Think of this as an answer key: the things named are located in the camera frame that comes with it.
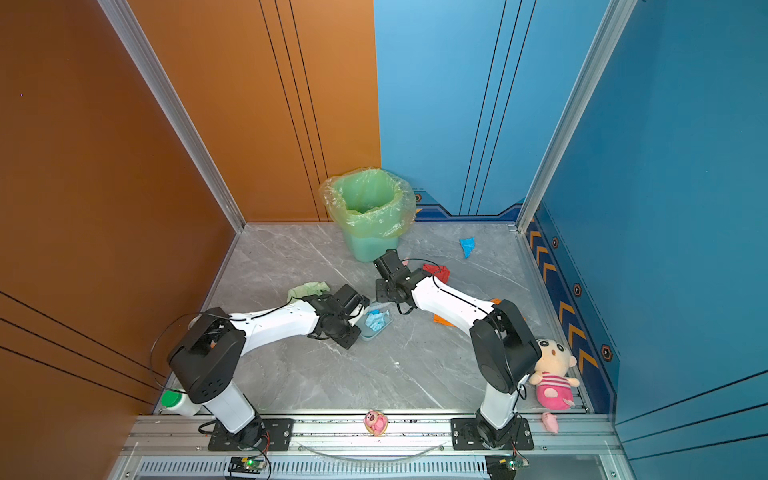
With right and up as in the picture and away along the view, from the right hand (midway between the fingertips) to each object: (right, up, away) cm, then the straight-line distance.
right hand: (382, 291), depth 90 cm
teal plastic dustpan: (-5, -12, -1) cm, 13 cm away
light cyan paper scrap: (-2, -10, +1) cm, 10 cm away
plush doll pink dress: (+43, -22, -17) cm, 51 cm away
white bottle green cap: (-48, -24, -20) cm, 57 cm away
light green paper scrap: (-25, -1, +9) cm, 27 cm away
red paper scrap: (+21, +5, +15) cm, 26 cm away
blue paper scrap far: (+32, +14, +23) cm, 42 cm away
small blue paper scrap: (-3, -7, +3) cm, 8 cm away
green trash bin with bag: (-2, +25, -1) cm, 26 cm away
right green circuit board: (+30, -39, -20) cm, 53 cm away
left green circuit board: (-30, -39, -20) cm, 53 cm away
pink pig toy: (-1, -30, -17) cm, 35 cm away
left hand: (-9, -13, 0) cm, 16 cm away
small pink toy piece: (+43, -31, -16) cm, 55 cm away
